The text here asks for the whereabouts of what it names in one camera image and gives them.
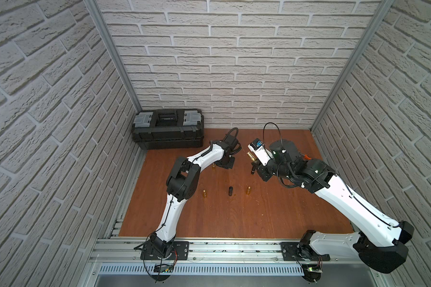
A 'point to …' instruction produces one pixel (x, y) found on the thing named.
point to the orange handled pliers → (307, 156)
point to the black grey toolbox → (169, 128)
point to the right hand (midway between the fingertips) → (258, 160)
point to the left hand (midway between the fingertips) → (229, 163)
